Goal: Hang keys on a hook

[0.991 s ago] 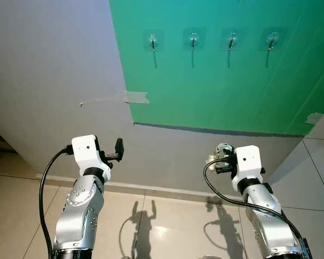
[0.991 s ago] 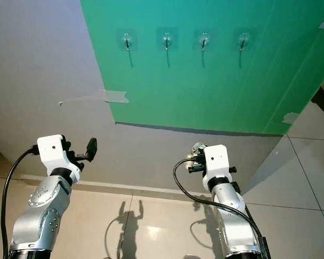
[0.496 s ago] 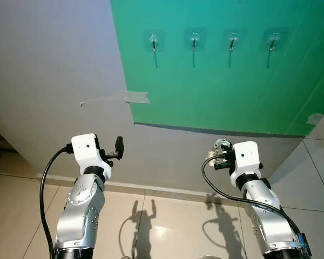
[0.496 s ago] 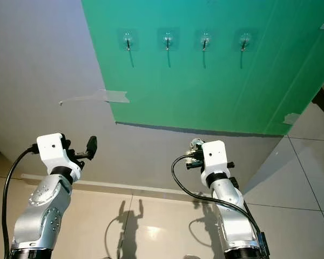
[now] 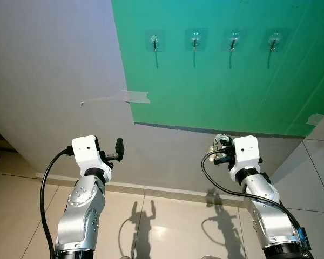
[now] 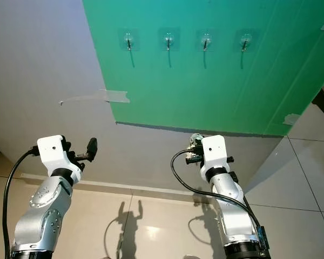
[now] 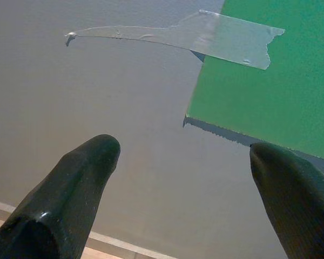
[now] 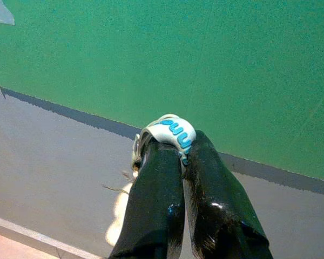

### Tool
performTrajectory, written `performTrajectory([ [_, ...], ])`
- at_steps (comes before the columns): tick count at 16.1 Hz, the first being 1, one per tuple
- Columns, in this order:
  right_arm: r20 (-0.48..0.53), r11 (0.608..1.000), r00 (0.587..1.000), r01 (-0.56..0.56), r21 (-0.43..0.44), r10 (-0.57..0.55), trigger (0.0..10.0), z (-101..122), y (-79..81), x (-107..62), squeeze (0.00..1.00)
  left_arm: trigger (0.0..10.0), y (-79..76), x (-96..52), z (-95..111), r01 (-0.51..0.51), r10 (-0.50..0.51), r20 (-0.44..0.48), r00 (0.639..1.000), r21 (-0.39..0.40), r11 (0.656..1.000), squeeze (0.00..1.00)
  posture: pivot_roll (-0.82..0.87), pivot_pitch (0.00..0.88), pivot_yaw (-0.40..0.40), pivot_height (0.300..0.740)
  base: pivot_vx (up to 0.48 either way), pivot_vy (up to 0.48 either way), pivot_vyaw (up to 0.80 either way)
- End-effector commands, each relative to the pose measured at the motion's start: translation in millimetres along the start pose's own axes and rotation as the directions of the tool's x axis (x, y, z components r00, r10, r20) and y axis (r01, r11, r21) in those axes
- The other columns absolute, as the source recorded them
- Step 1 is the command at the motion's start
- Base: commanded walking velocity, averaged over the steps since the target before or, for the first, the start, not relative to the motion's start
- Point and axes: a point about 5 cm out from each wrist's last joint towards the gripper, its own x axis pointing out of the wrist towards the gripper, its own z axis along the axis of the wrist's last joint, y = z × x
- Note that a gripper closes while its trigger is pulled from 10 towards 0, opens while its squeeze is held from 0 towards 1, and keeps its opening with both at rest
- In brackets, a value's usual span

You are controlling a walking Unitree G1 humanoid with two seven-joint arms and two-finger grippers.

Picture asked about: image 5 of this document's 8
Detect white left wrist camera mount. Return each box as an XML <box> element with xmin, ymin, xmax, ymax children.
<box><xmin>71</xmin><ymin>135</ymin><xmax>113</xmax><ymax>174</ymax></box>

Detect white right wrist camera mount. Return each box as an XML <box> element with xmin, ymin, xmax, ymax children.
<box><xmin>231</xmin><ymin>136</ymin><xmax>260</xmax><ymax>183</ymax></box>

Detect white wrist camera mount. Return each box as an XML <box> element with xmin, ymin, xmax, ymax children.
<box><xmin>231</xmin><ymin>136</ymin><xmax>260</xmax><ymax>183</ymax></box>
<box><xmin>71</xmin><ymin>135</ymin><xmax>113</xmax><ymax>174</ymax></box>

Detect white skirting board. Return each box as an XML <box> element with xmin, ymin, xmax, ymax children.
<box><xmin>35</xmin><ymin>172</ymin><xmax>247</xmax><ymax>202</ymax></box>

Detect brown wooden furniture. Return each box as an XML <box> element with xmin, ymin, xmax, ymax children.
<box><xmin>0</xmin><ymin>123</ymin><xmax>14</xmax><ymax>154</ymax></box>

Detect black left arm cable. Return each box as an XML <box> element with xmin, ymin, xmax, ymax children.
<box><xmin>39</xmin><ymin>146</ymin><xmax>76</xmax><ymax>259</ymax></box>

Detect clear tape strip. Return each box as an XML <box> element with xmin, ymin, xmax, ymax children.
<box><xmin>80</xmin><ymin>89</ymin><xmax>151</xmax><ymax>106</ymax></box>

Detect small grey tape piece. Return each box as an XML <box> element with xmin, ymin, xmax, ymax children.
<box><xmin>307</xmin><ymin>113</ymin><xmax>324</xmax><ymax>127</ymax></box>

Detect green plastic board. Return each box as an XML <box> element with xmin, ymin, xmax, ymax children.
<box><xmin>111</xmin><ymin>0</ymin><xmax>324</xmax><ymax>137</ymax></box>

